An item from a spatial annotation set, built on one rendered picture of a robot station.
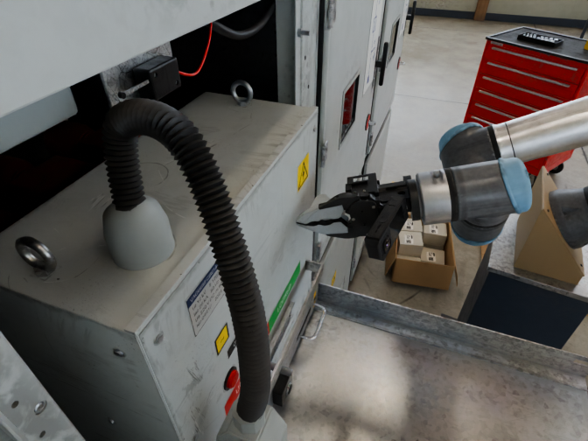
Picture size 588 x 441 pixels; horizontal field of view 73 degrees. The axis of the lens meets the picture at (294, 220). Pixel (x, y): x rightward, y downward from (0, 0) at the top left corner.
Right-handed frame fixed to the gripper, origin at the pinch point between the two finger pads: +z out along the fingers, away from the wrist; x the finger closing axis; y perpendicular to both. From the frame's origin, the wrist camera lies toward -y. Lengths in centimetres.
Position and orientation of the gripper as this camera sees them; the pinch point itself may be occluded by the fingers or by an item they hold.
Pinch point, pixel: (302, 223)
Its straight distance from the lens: 70.4
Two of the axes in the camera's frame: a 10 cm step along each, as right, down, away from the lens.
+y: 1.0, -6.3, 7.7
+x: -2.6, -7.7, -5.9
